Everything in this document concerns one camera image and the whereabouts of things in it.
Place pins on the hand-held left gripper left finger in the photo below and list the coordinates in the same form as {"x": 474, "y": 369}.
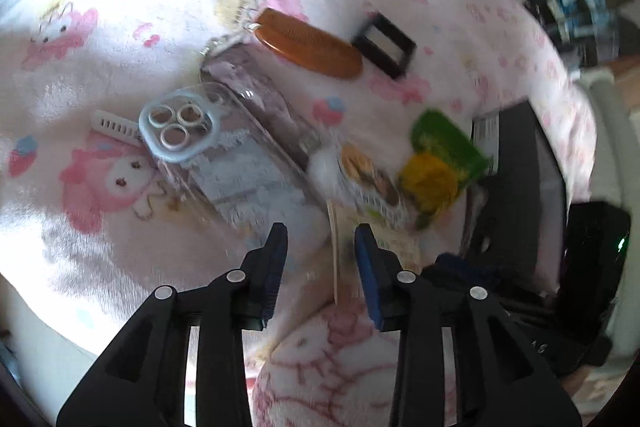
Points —
{"x": 272, "y": 277}

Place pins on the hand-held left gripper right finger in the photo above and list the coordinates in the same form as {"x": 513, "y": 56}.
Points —
{"x": 370, "y": 277}

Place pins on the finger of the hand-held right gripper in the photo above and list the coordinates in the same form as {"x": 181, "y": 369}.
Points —
{"x": 465, "y": 269}

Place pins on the tan paper card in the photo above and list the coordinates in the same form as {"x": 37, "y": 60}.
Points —
{"x": 345, "y": 247}

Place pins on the black-rimmed cardboard box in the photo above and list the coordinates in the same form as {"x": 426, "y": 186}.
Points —
{"x": 520, "y": 187}

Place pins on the cookie snack packet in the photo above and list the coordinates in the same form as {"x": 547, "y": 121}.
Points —
{"x": 367, "y": 177}

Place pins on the green and yellow snack packet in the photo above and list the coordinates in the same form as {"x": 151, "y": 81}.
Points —
{"x": 430, "y": 177}

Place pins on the white fluffy pompom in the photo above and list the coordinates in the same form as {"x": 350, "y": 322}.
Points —
{"x": 325, "y": 172}

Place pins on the grey padded furniture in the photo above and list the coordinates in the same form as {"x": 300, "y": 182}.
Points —
{"x": 615, "y": 132}

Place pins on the white slotted clip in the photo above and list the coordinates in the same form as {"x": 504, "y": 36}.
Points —
{"x": 115, "y": 126}

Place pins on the orange comb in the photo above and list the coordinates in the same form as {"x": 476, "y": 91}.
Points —
{"x": 310, "y": 49}

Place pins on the pink printed blanket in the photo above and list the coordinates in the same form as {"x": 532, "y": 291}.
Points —
{"x": 150, "y": 7}

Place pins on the small black rectangular frame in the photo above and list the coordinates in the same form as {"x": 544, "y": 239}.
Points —
{"x": 376, "y": 56}

